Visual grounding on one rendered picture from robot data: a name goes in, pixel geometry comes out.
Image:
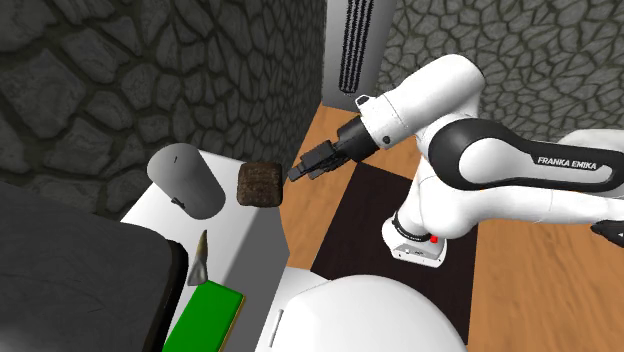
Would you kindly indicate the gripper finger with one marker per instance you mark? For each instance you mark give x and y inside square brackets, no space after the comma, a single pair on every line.
[322,171]
[300,172]

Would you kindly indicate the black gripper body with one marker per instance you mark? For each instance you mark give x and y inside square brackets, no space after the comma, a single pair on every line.
[355,139]

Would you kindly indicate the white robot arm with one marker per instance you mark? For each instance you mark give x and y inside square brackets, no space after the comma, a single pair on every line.
[438,92]

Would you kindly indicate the brown cube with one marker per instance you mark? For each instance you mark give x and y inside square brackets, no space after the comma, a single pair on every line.
[260,184]

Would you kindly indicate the dark robot stand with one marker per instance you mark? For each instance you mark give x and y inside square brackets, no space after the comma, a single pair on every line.
[360,224]

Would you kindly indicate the grey panel with black grille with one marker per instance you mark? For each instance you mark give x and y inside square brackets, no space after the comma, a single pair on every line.
[358,48]

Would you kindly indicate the grey cylinder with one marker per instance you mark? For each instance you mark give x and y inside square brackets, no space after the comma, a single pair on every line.
[187,180]

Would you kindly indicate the grey pointed cone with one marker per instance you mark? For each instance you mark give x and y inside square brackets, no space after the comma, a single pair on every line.
[199,268]

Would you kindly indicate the green book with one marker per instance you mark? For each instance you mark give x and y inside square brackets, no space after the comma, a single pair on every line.
[207,319]

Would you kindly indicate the dark grey cabinet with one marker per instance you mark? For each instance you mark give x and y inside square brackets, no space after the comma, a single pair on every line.
[73,273]

